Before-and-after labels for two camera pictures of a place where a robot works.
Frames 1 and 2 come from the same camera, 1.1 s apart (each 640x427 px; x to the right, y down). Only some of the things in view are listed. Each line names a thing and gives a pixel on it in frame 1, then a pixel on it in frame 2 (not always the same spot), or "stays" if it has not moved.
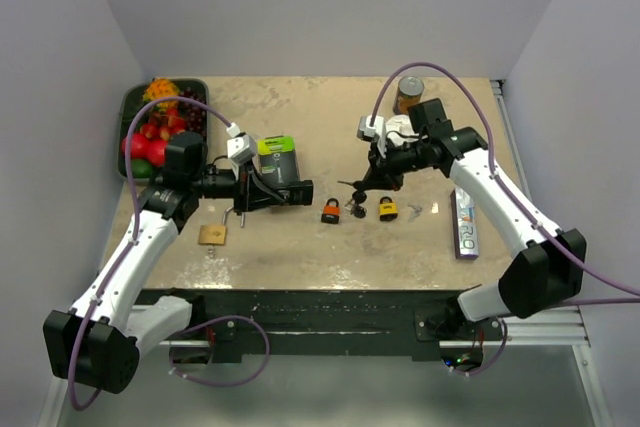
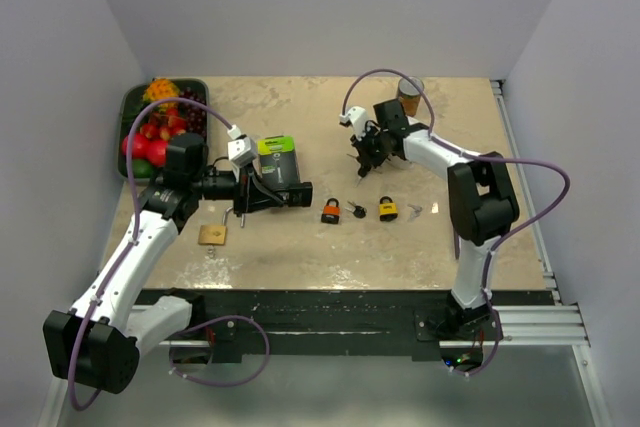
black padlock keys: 358,196 to 363,171
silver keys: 415,214 stays
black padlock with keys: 301,193 stays
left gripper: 250,193 stays
